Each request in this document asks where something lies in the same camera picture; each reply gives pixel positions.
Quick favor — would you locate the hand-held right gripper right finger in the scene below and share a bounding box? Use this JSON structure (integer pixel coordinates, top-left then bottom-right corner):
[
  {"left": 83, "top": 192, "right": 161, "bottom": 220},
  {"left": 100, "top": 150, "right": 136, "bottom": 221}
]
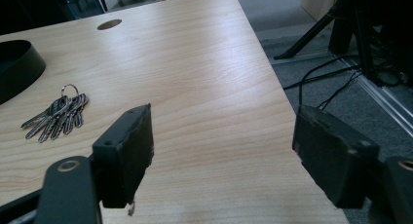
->
[{"left": 291, "top": 104, "right": 381, "bottom": 209}]

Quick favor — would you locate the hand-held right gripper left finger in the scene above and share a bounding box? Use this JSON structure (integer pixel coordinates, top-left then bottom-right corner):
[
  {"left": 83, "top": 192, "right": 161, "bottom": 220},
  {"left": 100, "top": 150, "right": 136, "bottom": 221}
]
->
[{"left": 92, "top": 102, "right": 155, "bottom": 217}]

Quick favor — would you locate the bunch of silver keys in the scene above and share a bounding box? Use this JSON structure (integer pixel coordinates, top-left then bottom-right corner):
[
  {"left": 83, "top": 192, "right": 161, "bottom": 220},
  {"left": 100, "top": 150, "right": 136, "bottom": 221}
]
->
[{"left": 20, "top": 83, "right": 90, "bottom": 144}]

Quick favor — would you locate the black metal stand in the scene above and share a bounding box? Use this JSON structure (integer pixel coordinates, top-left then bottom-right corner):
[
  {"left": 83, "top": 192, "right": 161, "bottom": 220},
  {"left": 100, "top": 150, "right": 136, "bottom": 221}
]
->
[{"left": 273, "top": 0, "right": 413, "bottom": 89}]

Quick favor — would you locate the black round container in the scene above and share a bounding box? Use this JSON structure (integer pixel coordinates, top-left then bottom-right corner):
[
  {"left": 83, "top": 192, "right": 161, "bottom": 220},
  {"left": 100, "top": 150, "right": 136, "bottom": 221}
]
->
[{"left": 0, "top": 39, "right": 47, "bottom": 106}]

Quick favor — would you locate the light wooden cabinet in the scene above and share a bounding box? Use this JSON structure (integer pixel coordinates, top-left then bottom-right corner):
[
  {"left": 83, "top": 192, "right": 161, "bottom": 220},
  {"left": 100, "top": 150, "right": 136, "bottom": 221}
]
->
[{"left": 299, "top": 0, "right": 343, "bottom": 22}]

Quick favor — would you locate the dark furniture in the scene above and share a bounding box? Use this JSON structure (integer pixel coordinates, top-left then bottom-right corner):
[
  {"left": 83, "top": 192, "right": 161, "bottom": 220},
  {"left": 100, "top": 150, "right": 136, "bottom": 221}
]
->
[{"left": 0, "top": 0, "right": 105, "bottom": 36}]

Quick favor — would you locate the black floor cable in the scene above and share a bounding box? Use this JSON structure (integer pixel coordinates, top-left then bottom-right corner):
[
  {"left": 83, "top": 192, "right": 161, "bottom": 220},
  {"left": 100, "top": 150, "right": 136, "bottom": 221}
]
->
[
  {"left": 282, "top": 64, "right": 362, "bottom": 91},
  {"left": 317, "top": 70, "right": 363, "bottom": 110}
]

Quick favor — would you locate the aluminium floor rail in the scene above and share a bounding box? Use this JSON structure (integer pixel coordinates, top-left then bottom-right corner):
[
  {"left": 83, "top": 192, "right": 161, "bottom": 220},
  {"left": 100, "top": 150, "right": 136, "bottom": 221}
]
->
[{"left": 340, "top": 56, "right": 413, "bottom": 138}]

